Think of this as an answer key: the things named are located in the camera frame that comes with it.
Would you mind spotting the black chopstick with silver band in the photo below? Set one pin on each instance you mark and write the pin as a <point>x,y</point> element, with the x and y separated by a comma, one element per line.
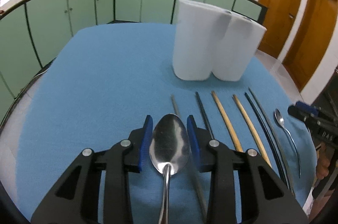
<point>278,162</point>

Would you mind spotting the person's hand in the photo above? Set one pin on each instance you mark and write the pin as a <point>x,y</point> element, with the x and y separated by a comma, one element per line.
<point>322,168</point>

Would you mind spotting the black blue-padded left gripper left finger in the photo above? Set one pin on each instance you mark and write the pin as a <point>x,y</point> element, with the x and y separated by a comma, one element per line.
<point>74,196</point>

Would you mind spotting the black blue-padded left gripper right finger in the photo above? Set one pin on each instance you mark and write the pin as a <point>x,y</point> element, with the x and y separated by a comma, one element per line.
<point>264,197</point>

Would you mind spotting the dark grey chopstick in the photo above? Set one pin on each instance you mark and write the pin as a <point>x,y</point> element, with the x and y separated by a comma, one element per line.
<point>279,147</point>

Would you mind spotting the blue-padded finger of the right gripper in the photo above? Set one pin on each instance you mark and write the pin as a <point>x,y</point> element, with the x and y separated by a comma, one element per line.
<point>302,111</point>

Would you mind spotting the blue table mat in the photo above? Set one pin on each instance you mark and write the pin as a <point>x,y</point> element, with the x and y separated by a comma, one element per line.
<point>105,82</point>

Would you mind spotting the green lower kitchen cabinets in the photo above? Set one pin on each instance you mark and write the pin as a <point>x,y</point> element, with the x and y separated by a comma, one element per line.
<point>33,32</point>

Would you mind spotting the small steel spoon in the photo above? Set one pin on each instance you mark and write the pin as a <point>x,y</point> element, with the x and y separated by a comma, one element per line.
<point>281,123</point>

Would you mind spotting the light wooden chopstick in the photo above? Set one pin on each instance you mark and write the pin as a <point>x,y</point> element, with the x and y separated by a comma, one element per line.
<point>253,130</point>
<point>228,123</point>

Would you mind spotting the white double utensil holder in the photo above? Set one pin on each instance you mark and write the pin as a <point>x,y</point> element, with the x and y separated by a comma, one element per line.
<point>210,40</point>

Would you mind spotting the large steel spoon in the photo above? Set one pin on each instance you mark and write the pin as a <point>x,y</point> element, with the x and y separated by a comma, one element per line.
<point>169,152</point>

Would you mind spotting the black chopstick with gold band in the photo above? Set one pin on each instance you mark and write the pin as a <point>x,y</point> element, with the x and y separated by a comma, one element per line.
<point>204,115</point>

